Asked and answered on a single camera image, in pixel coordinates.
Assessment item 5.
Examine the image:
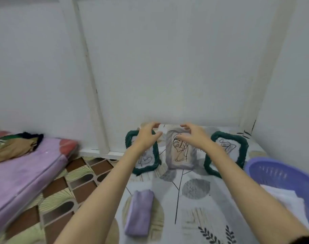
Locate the person's right hand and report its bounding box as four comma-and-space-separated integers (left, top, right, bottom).
178, 122, 213, 151

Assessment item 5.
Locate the person's left hand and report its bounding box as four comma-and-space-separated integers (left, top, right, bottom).
130, 122, 163, 154

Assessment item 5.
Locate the grey woven picture frame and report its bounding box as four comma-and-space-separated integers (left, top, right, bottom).
165, 129, 198, 170

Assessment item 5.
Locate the white paper grey drawing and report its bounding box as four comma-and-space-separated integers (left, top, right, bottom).
260, 185, 309, 233

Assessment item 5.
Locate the person's right forearm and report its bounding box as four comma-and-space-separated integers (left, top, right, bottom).
204, 142, 309, 244

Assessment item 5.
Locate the person's left forearm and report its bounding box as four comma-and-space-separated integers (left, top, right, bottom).
54, 143, 150, 244

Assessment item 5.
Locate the purple folded cloth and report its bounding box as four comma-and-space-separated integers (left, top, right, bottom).
124, 189, 155, 237

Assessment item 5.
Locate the leaf patterned tablecloth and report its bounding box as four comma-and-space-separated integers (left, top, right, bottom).
103, 124, 272, 244

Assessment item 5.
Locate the purple plastic basket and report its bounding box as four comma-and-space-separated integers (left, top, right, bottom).
244, 157, 309, 237

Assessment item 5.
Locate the purple mattress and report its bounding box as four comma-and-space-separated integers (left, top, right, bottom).
0, 132, 79, 239

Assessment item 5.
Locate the pile of brown clothes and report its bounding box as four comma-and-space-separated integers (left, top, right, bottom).
0, 132, 44, 167

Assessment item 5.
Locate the black sleeve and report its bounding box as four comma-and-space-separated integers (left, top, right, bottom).
287, 236, 309, 244

